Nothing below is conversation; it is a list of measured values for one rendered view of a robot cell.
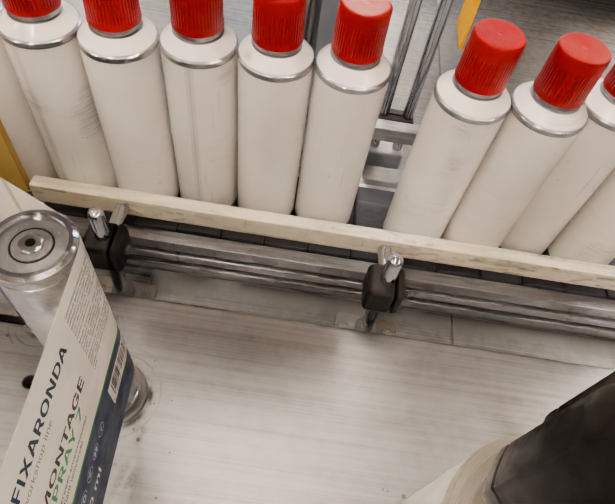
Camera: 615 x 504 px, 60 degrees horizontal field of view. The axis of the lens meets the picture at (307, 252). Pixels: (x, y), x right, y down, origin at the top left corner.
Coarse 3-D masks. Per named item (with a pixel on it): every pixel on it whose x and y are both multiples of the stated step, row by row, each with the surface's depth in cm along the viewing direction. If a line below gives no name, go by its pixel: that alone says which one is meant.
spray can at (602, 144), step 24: (600, 96) 36; (600, 120) 35; (576, 144) 38; (600, 144) 36; (576, 168) 39; (600, 168) 38; (552, 192) 41; (576, 192) 40; (528, 216) 44; (552, 216) 43; (504, 240) 47; (528, 240) 46; (552, 240) 46
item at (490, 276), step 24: (360, 192) 51; (384, 192) 51; (360, 216) 49; (384, 216) 49; (240, 240) 46; (264, 240) 47; (288, 240) 47; (408, 264) 47; (432, 264) 47; (552, 288) 47; (576, 288) 47; (600, 288) 47
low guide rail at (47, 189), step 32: (32, 192) 43; (64, 192) 43; (96, 192) 43; (128, 192) 43; (192, 224) 45; (224, 224) 44; (256, 224) 44; (288, 224) 43; (320, 224) 44; (416, 256) 45; (448, 256) 44; (480, 256) 44; (512, 256) 44; (544, 256) 44; (608, 288) 45
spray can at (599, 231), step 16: (608, 176) 41; (608, 192) 41; (592, 208) 42; (608, 208) 41; (576, 224) 44; (592, 224) 43; (608, 224) 42; (560, 240) 47; (576, 240) 45; (592, 240) 44; (608, 240) 43; (560, 256) 47; (576, 256) 46; (592, 256) 45; (608, 256) 44
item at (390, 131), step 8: (384, 120) 45; (376, 128) 44; (384, 128) 44; (392, 128) 44; (400, 128) 44; (408, 128) 44; (416, 128) 44; (376, 136) 45; (384, 136) 45; (392, 136) 45; (400, 136) 44; (408, 136) 44; (408, 144) 45
